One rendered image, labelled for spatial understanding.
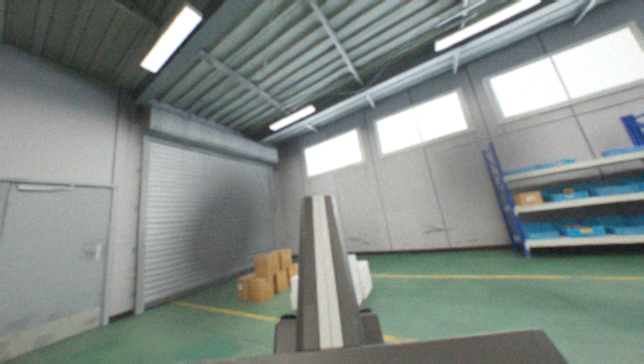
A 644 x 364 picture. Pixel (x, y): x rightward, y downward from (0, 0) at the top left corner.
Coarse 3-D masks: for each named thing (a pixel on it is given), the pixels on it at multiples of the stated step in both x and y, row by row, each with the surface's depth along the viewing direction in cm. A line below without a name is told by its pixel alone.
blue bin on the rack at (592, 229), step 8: (552, 224) 303; (560, 224) 308; (568, 224) 304; (576, 224) 300; (584, 224) 289; (592, 224) 275; (560, 232) 289; (568, 232) 273; (576, 232) 269; (584, 232) 265; (592, 232) 262; (600, 232) 259
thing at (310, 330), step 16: (304, 208) 9; (304, 224) 8; (320, 224) 8; (304, 240) 7; (320, 240) 7; (304, 256) 7; (320, 256) 7; (304, 272) 6; (320, 272) 6; (304, 288) 6; (320, 288) 6; (304, 304) 5; (320, 304) 5; (288, 320) 6; (304, 320) 5; (320, 320) 5; (288, 336) 5; (304, 336) 5; (320, 336) 5; (288, 352) 5
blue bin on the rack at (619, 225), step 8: (608, 216) 286; (616, 216) 282; (624, 216) 276; (632, 216) 265; (600, 224) 272; (608, 224) 285; (616, 224) 281; (624, 224) 277; (632, 224) 267; (640, 224) 257; (608, 232) 264; (616, 232) 253; (624, 232) 249; (632, 232) 246; (640, 232) 244
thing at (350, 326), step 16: (320, 208) 9; (336, 208) 9; (336, 224) 8; (336, 240) 7; (336, 256) 7; (336, 272) 6; (336, 288) 6; (352, 288) 6; (336, 304) 5; (352, 304) 5; (336, 320) 5; (352, 320) 5; (368, 320) 6; (336, 336) 5; (352, 336) 5; (368, 336) 5
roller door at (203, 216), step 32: (160, 160) 372; (192, 160) 426; (224, 160) 495; (160, 192) 362; (192, 192) 411; (224, 192) 474; (256, 192) 561; (160, 224) 350; (192, 224) 396; (224, 224) 456; (256, 224) 536; (160, 256) 340; (192, 256) 385; (224, 256) 439; (256, 256) 513; (160, 288) 329; (192, 288) 371
